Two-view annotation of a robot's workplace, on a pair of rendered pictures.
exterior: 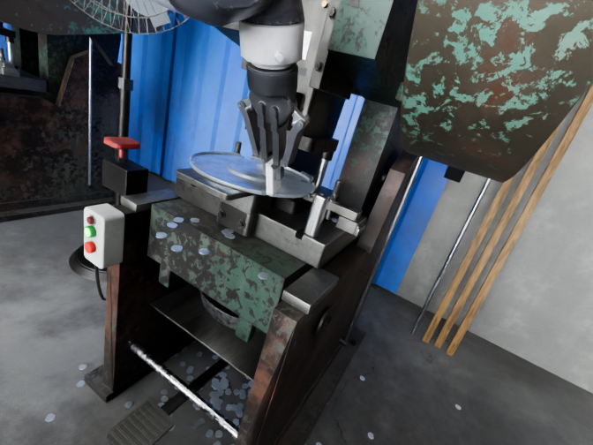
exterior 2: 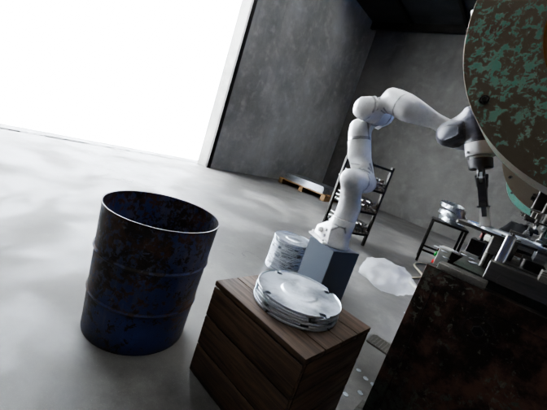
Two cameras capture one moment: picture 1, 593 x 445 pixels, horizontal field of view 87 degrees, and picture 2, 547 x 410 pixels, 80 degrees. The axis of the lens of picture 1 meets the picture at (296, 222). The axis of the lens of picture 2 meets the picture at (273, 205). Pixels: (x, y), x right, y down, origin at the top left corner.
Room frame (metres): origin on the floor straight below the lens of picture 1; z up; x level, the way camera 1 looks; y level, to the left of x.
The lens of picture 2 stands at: (0.13, -1.18, 0.85)
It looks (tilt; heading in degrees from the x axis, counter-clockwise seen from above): 11 degrees down; 102
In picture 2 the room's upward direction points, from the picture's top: 18 degrees clockwise
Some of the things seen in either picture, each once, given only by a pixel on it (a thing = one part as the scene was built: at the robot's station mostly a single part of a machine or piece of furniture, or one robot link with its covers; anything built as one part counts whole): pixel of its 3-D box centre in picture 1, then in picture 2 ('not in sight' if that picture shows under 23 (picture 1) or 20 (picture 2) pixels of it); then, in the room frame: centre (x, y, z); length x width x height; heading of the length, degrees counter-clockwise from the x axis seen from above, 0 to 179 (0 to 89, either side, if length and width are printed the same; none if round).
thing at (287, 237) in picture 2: not in sight; (294, 239); (-0.12, 1.03, 0.23); 0.29 x 0.29 x 0.01
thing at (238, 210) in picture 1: (236, 201); (488, 247); (0.66, 0.14, 0.72); 0.25 x 0.14 x 0.14; 156
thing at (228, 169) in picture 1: (254, 171); (512, 237); (0.70, 0.12, 0.78); 0.29 x 0.29 x 0.01
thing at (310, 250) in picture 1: (273, 206); (540, 281); (0.82, 0.07, 0.68); 0.45 x 0.30 x 0.06; 66
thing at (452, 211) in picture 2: not in sight; (444, 234); (1.35, 3.15, 0.40); 0.45 x 0.40 x 0.79; 78
